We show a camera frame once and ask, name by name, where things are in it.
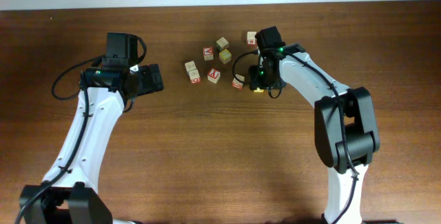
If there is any wooden block red letter A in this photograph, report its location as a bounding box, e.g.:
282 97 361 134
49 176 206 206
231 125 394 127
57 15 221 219
203 47 214 61

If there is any wooden block green side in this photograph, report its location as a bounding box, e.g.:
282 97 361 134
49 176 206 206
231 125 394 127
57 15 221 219
216 37 229 52

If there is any wooden block red letter Y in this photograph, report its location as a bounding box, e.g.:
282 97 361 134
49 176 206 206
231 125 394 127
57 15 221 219
207 68 221 83

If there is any wooden block red side engraved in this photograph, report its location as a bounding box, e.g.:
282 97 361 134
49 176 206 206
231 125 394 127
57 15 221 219
232 74 245 90

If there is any wooden block red number far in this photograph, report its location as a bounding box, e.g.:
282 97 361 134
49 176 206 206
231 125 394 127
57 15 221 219
246 31 256 45

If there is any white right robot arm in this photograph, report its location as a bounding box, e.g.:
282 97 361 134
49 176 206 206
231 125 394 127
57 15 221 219
257 44 380 223

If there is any wooden block red bottom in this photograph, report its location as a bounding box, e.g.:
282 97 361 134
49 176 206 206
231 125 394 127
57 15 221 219
188 69 201 84

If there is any plain wooden block upper left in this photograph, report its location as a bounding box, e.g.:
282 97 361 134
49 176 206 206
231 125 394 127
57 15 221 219
185 61 196 73

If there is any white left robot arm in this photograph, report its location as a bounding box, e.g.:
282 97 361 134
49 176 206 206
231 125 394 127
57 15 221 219
15 64 164 223

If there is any wooden block yellow side engraved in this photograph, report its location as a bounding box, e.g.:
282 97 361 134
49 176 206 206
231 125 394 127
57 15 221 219
253 88 265 93

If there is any wooden block yellow face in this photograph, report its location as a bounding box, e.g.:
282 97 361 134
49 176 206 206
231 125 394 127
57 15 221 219
219 49 232 64

